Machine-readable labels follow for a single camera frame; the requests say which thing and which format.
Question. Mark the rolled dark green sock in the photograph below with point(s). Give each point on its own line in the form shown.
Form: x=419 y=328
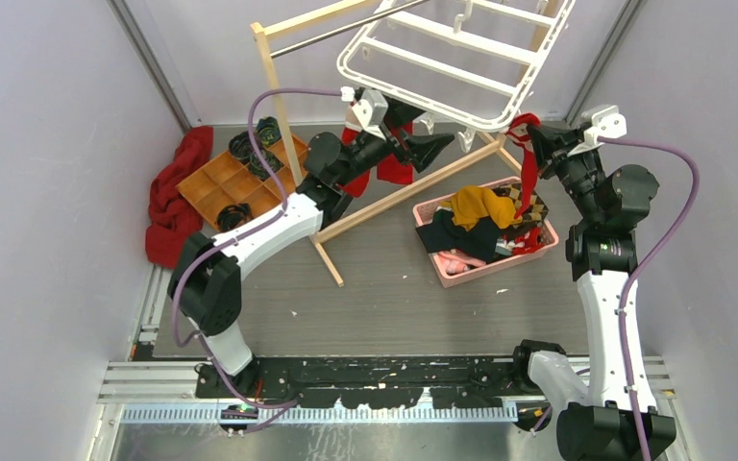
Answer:
x=263 y=164

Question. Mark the wooden compartment tray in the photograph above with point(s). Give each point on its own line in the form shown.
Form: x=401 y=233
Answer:
x=224 y=180

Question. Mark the red cloth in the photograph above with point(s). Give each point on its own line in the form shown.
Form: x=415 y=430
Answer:
x=172 y=218

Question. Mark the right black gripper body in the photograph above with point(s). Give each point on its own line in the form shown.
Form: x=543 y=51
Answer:
x=581 y=169

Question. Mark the wooden drying rack frame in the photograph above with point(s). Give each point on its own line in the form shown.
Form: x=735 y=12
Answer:
x=263 y=35

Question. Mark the pink plastic basket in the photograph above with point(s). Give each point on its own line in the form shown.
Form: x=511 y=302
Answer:
x=423 y=213

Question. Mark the rolled teal sock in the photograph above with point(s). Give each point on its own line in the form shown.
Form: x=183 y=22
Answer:
x=268 y=131

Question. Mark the white plastic clip hanger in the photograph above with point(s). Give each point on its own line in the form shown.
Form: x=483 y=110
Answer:
x=473 y=63

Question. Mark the rolled black orange sock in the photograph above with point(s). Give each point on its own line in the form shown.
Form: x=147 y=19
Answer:
x=232 y=216

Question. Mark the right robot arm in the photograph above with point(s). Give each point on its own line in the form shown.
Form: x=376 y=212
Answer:
x=611 y=414

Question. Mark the pink sock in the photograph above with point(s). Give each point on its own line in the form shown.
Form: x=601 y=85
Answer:
x=455 y=262

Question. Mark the red santa sock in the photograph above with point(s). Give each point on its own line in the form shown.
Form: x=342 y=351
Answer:
x=526 y=244
x=357 y=186
x=517 y=133
x=391 y=170

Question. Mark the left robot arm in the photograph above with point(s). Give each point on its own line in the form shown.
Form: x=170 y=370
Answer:
x=206 y=285

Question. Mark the mustard yellow sock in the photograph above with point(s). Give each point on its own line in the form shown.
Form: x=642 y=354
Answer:
x=472 y=203

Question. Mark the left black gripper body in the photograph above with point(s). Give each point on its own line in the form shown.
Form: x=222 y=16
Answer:
x=405 y=155

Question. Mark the argyle brown sock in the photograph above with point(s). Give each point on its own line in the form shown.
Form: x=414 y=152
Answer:
x=534 y=214

